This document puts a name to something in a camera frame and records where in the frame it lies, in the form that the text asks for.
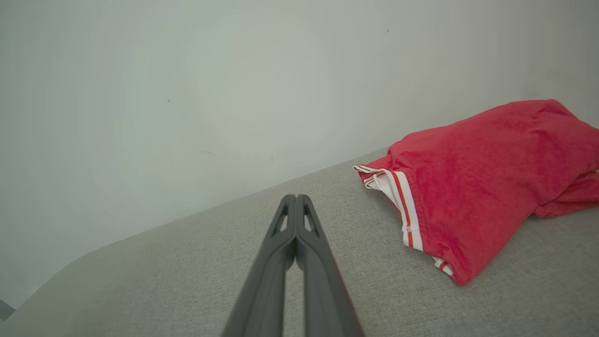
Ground red number 23 basketball jersey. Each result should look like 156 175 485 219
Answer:
353 99 599 287

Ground grey fabric sofa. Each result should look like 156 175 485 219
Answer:
0 147 599 337

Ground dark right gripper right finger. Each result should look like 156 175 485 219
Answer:
295 194 366 337

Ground red shorts with white trim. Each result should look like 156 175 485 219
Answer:
533 169 599 219

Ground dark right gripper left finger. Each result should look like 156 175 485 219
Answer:
221 194 297 337

